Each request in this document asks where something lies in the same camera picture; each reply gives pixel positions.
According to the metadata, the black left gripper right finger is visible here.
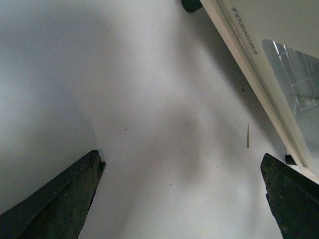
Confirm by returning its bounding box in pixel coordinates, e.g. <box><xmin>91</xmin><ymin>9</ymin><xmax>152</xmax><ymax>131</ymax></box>
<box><xmin>260</xmin><ymin>153</ymin><xmax>319</xmax><ymax>239</ymax></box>

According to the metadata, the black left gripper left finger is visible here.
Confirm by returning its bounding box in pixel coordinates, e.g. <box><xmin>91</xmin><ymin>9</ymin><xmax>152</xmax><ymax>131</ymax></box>
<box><xmin>0</xmin><ymin>150</ymin><xmax>106</xmax><ymax>239</ymax></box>

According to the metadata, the white Toshiba toaster oven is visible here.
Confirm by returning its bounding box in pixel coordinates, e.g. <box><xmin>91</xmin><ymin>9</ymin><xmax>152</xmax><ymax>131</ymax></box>
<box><xmin>181</xmin><ymin>0</ymin><xmax>319</xmax><ymax>182</ymax></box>

